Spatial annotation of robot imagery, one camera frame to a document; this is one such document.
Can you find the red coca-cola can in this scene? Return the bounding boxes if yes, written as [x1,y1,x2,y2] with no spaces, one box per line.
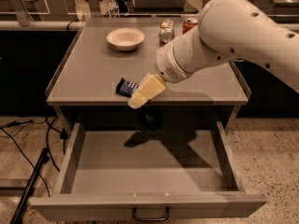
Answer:
[182,18,198,34]

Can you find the clear plastic water bottle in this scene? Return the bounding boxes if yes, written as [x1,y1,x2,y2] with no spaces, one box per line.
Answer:
[108,0,120,18]

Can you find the grey cabinet table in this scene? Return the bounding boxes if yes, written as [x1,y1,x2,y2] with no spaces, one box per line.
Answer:
[47,17,250,133]

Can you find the white bowl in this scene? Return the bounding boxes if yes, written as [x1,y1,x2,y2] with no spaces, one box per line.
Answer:
[107,28,145,51]

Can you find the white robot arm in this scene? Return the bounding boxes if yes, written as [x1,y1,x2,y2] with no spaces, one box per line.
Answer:
[128,0,299,109]

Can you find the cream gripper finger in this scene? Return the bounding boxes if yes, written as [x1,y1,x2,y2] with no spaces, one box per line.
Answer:
[128,74,166,109]

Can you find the blue rxbar blueberry wrapper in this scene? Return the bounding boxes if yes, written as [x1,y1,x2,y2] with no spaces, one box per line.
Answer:
[116,78,139,97]

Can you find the black floor cables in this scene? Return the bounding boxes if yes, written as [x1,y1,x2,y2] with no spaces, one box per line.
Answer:
[0,115,69,198]

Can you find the black pole on floor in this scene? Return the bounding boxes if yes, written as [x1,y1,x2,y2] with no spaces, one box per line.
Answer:
[9,147,50,224]

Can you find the metal drawer handle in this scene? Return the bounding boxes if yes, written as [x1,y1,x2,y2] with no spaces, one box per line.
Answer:
[133,206,171,222]

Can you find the grey open top drawer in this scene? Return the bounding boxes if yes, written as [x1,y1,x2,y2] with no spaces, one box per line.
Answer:
[30,124,266,221]

